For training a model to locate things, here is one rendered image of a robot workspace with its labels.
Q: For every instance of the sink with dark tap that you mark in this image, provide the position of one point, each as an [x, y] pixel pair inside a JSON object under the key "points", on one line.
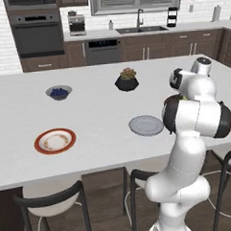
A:
{"points": [[141, 26]]}

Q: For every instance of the black wall oven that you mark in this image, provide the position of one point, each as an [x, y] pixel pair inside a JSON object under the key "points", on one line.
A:
{"points": [[35, 28]]}

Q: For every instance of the succulent in black pot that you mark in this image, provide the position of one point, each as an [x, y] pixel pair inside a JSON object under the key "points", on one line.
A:
{"points": [[126, 80]]}

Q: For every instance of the silver coffee machine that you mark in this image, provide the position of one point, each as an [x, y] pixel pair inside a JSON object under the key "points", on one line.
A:
{"points": [[76, 24]]}

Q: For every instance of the soap dispenser bottle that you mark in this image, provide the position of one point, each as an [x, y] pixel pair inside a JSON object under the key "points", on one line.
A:
{"points": [[110, 25]]}

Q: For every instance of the white seat black frame stool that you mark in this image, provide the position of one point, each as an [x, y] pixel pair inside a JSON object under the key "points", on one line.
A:
{"points": [[50, 200], [140, 177], [226, 166]]}

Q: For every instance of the orange rimmed plate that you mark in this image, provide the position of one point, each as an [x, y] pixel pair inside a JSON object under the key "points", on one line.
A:
{"points": [[55, 141]]}

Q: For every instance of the grey bowl of blueberries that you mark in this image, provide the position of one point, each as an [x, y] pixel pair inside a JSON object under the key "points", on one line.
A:
{"points": [[58, 93]]}

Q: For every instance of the grey plate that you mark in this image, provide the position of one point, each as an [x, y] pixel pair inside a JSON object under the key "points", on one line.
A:
{"points": [[146, 125]]}

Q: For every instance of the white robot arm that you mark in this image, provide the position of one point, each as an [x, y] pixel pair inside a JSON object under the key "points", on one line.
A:
{"points": [[187, 168]]}

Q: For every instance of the brown base cupboards run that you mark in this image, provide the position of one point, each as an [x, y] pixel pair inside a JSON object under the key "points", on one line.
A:
{"points": [[168, 46]]}

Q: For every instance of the stainless dishwasher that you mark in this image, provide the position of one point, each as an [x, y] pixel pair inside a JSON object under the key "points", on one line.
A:
{"points": [[103, 51]]}

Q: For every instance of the window with blinds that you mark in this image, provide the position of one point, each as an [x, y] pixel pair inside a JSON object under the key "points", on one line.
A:
{"points": [[136, 1]]}

